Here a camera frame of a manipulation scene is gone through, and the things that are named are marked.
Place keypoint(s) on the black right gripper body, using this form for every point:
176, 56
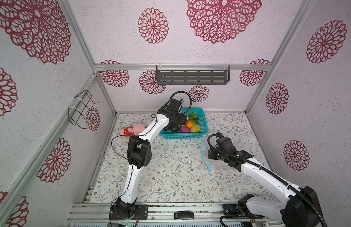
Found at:
213, 155

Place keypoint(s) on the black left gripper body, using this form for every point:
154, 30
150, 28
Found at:
179, 119

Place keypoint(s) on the clear zip top bag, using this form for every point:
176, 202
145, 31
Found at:
212, 165

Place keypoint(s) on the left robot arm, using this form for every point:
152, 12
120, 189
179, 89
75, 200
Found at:
139, 152

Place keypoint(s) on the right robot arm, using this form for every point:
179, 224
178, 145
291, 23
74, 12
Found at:
296, 206

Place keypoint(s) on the dark eggplant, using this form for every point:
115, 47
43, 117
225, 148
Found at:
175, 128

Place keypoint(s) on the white radish with leaves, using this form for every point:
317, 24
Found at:
192, 115

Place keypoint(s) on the purple onion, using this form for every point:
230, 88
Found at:
184, 129

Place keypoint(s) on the green yellow cucumber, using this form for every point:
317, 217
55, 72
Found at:
191, 122

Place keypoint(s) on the yellow green potato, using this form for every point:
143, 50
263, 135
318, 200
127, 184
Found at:
195, 128

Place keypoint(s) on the teal plastic basket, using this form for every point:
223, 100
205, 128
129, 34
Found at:
169, 135

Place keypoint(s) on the grey wall shelf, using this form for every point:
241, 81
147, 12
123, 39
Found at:
193, 77

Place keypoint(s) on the small black device on rail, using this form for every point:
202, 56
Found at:
184, 215

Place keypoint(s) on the black wire wall rack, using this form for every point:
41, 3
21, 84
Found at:
85, 114

